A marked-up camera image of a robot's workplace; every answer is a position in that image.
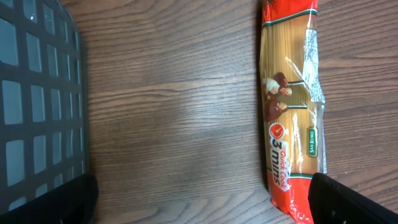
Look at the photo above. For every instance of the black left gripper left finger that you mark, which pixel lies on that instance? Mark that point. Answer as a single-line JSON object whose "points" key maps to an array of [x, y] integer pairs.
{"points": [[73, 202]]}

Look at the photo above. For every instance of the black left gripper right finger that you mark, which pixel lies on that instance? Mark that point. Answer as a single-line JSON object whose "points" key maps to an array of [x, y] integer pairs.
{"points": [[333, 202]]}

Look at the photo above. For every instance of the orange spaghetti packet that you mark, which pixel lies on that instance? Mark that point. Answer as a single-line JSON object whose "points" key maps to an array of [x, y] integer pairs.
{"points": [[293, 103]]}

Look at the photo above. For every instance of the grey plastic shopping basket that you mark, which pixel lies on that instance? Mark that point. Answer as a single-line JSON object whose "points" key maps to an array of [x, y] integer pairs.
{"points": [[44, 106]]}

